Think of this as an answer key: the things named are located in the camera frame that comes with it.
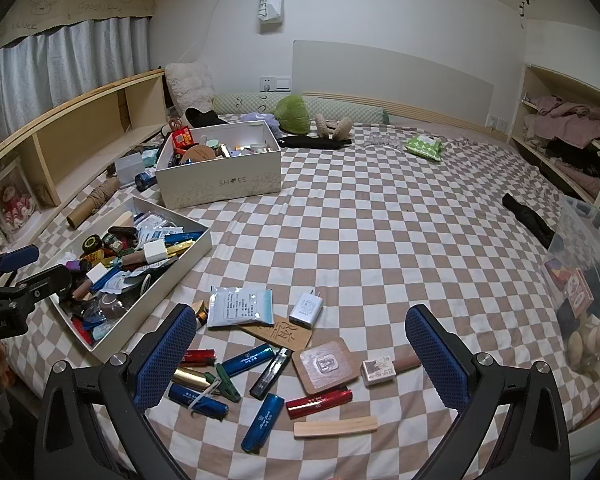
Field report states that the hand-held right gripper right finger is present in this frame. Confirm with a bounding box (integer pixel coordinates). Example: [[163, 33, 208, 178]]
[[405, 304, 571, 480]]

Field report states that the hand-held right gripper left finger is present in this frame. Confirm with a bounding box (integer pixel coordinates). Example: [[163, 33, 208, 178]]
[[34, 302, 198, 480]]

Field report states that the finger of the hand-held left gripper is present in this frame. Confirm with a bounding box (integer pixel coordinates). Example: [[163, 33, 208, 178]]
[[0, 245, 40, 281], [17, 262, 73, 306]]

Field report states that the gold lighter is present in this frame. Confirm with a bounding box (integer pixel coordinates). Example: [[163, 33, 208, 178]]
[[172, 367, 216, 391]]

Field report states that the white shallow cardboard box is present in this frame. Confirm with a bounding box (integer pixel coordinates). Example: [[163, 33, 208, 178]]
[[47, 195, 213, 363]]

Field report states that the small white printed box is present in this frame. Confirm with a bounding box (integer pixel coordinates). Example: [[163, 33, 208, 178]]
[[362, 357, 396, 387]]

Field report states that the green clothespin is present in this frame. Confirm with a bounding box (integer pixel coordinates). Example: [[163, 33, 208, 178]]
[[205, 364, 241, 403]]

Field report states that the long wooden block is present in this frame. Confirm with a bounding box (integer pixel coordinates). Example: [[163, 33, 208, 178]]
[[293, 416, 378, 441]]

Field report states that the red lighter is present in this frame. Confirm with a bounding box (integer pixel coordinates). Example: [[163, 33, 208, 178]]
[[286, 390, 353, 420], [182, 349, 217, 366]]

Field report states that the clear display box with plush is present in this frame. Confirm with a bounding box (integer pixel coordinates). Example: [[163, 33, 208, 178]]
[[0, 157, 37, 243]]

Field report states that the brown cup in plastic wrap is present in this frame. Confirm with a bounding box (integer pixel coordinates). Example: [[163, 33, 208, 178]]
[[96, 294, 128, 321]]

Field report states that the long cardboard tube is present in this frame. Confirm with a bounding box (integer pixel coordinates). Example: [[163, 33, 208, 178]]
[[66, 195, 112, 231]]

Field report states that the white blue mask packet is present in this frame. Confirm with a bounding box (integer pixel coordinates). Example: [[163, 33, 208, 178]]
[[135, 212, 181, 238], [207, 286, 276, 329]]

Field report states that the white USB charger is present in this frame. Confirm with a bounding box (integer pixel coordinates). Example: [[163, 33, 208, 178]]
[[288, 290, 323, 331], [144, 241, 168, 265]]

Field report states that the gold foil bar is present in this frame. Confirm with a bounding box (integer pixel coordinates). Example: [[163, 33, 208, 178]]
[[152, 240, 196, 261]]

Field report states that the carved wooden plaque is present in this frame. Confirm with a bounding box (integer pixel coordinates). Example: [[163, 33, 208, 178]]
[[237, 315, 313, 352]]

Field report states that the translucent plastic box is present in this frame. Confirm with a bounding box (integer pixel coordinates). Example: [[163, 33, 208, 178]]
[[116, 154, 146, 186]]

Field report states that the wooden bedside shelf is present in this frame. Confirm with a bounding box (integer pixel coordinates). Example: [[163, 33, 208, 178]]
[[0, 67, 168, 241]]

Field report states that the red patterned card box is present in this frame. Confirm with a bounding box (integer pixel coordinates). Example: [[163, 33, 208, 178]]
[[567, 267, 596, 318]]

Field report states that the black cloth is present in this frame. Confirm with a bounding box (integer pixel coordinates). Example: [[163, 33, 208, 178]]
[[502, 192, 556, 250], [279, 134, 353, 151]]

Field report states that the white shoe box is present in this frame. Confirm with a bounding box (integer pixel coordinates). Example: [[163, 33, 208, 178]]
[[154, 121, 282, 210]]

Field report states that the clear plastic storage bin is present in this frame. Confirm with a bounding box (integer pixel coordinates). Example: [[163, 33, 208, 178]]
[[542, 195, 600, 376]]

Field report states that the grey curtain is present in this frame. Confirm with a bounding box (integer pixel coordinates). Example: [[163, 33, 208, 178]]
[[0, 12, 153, 161]]

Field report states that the red snack packet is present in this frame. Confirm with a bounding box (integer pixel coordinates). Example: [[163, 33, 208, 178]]
[[172, 126, 195, 155]]

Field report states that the round brown lid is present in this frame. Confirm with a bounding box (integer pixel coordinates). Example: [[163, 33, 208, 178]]
[[184, 144, 216, 165]]

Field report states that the green wet wipes pack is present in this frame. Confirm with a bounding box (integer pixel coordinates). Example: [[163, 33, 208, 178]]
[[404, 135, 446, 162]]

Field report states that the clear plastic bag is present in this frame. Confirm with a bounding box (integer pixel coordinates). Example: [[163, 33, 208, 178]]
[[362, 132, 411, 152]]

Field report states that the black slipper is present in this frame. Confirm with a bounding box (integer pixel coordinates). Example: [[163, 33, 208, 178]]
[[184, 107, 229, 128]]

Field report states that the white fluffy pillow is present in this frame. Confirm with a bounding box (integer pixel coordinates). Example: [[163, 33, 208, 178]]
[[164, 61, 216, 111]]

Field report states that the brown teddy bear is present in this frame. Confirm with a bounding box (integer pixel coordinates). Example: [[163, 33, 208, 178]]
[[314, 114, 353, 141]]

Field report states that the lavender cloth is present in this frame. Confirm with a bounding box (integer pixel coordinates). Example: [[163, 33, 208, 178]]
[[239, 111, 281, 128]]

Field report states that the green patterned bolster pillow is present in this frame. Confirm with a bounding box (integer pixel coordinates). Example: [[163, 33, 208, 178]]
[[212, 92, 391, 126]]

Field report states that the pile of clothes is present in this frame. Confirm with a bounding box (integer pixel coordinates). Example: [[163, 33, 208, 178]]
[[522, 95, 600, 191]]

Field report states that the green plush toy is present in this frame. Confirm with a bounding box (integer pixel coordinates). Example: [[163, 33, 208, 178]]
[[274, 94, 311, 133]]

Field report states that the wooden wardrobe shelf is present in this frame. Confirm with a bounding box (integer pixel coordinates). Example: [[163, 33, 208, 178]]
[[510, 62, 600, 211]]

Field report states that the wooden bed frame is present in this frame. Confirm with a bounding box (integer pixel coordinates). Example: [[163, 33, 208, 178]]
[[302, 91, 511, 143]]

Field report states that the white wall socket panel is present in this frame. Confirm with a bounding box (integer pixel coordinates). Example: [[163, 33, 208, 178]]
[[257, 76, 293, 92]]

